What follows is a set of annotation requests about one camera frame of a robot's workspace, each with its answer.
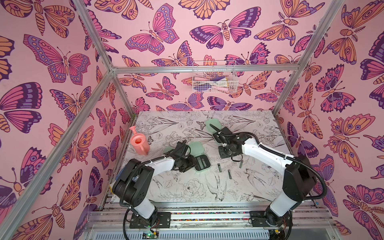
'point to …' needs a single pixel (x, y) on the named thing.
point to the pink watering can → (139, 142)
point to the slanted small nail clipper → (219, 167)
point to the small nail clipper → (241, 164)
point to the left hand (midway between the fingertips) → (197, 164)
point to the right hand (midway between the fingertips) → (224, 151)
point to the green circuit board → (148, 235)
